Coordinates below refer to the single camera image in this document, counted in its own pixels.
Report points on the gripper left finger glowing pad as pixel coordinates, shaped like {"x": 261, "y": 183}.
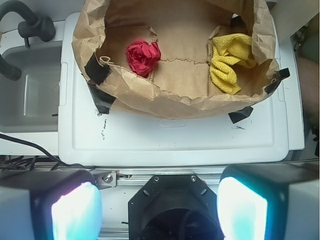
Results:
{"x": 49, "y": 205}

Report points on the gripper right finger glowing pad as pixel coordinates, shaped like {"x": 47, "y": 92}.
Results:
{"x": 270, "y": 201}

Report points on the yellow microfiber cloth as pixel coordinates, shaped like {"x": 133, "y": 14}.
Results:
{"x": 228, "y": 51}

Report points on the white plastic tray lid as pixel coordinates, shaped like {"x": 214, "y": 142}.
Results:
{"x": 121, "y": 139}

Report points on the black tape right lower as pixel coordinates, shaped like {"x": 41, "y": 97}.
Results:
{"x": 240, "y": 115}

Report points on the black tape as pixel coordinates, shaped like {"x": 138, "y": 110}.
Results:
{"x": 95, "y": 71}
{"x": 240, "y": 115}
{"x": 103, "y": 101}
{"x": 277, "y": 78}

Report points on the white toy sink basin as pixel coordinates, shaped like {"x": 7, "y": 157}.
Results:
{"x": 29, "y": 106}

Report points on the black tape left lower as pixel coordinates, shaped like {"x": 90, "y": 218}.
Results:
{"x": 103, "y": 101}

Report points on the black tape right upper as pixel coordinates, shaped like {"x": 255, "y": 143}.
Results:
{"x": 277, "y": 78}

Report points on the black tape left upper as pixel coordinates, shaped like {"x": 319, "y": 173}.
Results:
{"x": 95, "y": 71}

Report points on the brown paper bag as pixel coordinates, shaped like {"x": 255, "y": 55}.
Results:
{"x": 179, "y": 85}

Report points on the red crumpled paper ball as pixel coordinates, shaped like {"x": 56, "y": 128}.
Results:
{"x": 142, "y": 56}

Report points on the dark grey faucet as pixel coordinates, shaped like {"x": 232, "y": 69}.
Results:
{"x": 34, "y": 25}

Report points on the aluminium rail with bracket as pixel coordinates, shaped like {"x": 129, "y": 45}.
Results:
{"x": 138, "y": 176}

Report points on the black octagonal mount plate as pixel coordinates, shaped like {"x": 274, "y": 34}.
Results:
{"x": 174, "y": 207}

